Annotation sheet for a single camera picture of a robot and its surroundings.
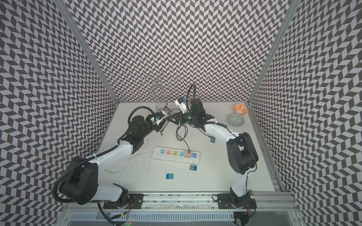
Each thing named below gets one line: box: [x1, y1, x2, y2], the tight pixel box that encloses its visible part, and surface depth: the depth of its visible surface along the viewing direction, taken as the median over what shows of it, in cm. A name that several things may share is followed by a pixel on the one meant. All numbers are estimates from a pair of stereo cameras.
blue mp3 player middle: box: [189, 164, 198, 171], surface depth 86 cm
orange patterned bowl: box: [232, 103, 249, 116], surface depth 111 cm
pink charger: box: [184, 151, 192, 158], surface depth 84 cm
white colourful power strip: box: [151, 146, 202, 165], surface depth 88 cm
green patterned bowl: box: [228, 113, 245, 128], surface depth 107 cm
